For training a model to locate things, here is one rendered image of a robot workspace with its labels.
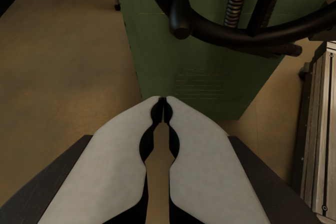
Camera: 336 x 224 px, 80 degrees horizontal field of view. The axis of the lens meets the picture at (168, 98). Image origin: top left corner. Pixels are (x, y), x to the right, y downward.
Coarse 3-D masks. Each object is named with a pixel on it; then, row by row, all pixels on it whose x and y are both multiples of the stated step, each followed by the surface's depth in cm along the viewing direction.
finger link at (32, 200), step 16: (80, 144) 8; (64, 160) 7; (48, 176) 7; (64, 176) 7; (16, 192) 6; (32, 192) 6; (48, 192) 6; (0, 208) 6; (16, 208) 6; (32, 208) 6
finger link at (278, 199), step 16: (240, 144) 8; (240, 160) 7; (256, 160) 7; (256, 176) 7; (272, 176) 7; (256, 192) 6; (272, 192) 6; (288, 192) 6; (272, 208) 6; (288, 208) 6; (304, 208) 6
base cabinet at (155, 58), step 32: (128, 0) 43; (192, 0) 43; (224, 0) 43; (256, 0) 43; (288, 0) 43; (320, 0) 43; (128, 32) 51; (160, 32) 50; (160, 64) 61; (192, 64) 61; (224, 64) 61; (256, 64) 60; (192, 96) 77; (224, 96) 77
